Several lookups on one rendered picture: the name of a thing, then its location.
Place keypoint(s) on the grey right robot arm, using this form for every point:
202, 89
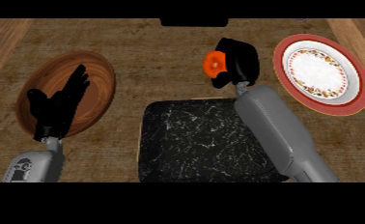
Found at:
279, 134

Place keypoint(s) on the red rimmed floral plate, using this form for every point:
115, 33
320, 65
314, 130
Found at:
317, 73

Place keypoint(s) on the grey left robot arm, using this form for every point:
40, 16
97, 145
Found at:
35, 165

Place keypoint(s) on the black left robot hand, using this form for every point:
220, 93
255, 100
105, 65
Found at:
59, 105

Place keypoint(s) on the orange squash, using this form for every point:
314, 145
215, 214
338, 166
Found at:
213, 63

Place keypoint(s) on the brown wooden oval bowl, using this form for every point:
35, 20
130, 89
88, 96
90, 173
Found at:
97, 86

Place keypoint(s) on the black marbled tray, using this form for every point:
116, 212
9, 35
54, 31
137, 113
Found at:
199, 144

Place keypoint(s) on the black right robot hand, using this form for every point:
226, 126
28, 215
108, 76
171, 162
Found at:
242, 61

